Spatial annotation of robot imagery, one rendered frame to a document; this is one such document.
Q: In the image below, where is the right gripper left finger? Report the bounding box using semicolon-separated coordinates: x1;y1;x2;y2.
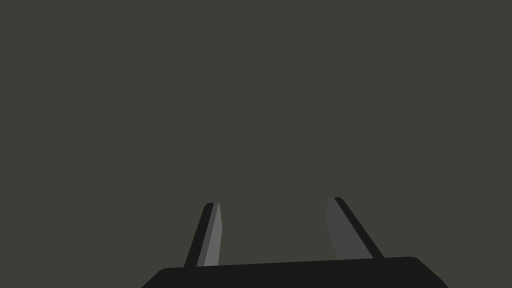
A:
183;202;223;269

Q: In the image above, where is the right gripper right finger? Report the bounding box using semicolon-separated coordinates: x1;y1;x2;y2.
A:
325;196;386;261

